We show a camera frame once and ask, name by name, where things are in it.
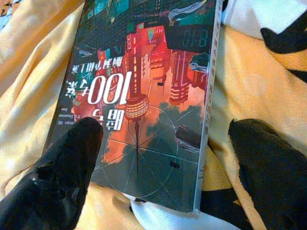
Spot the yellow cartoon egg blanket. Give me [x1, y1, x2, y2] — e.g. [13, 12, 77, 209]
[0, 0, 307, 230]

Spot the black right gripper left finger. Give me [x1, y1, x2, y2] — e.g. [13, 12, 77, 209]
[0, 117, 104, 230]

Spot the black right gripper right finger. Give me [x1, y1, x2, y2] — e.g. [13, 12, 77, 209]
[227, 118, 307, 230]

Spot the dark book with red city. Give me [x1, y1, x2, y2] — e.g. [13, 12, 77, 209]
[44, 0, 223, 214]

